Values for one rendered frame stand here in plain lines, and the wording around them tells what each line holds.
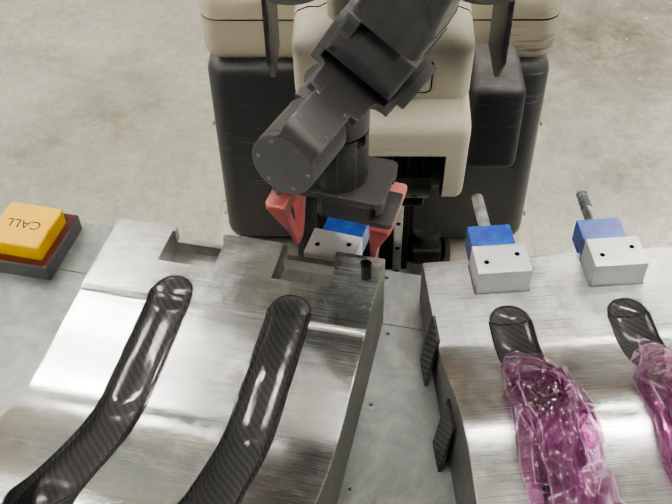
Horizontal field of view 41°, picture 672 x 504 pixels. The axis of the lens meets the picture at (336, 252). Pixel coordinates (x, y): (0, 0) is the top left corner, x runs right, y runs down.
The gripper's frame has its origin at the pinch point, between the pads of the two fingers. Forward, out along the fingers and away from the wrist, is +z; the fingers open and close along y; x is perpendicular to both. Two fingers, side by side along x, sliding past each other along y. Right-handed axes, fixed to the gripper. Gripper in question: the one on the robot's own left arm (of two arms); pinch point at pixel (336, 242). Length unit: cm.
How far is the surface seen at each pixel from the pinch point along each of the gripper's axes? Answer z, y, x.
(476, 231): -2.4, 13.2, 3.1
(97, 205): 85, -84, 78
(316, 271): -1.7, -0.2, -5.8
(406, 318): 4.7, 8.3, -3.6
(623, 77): 82, 34, 166
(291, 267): -1.7, -2.7, -6.0
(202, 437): -3.5, -2.7, -27.0
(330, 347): -3.8, 4.2, -15.8
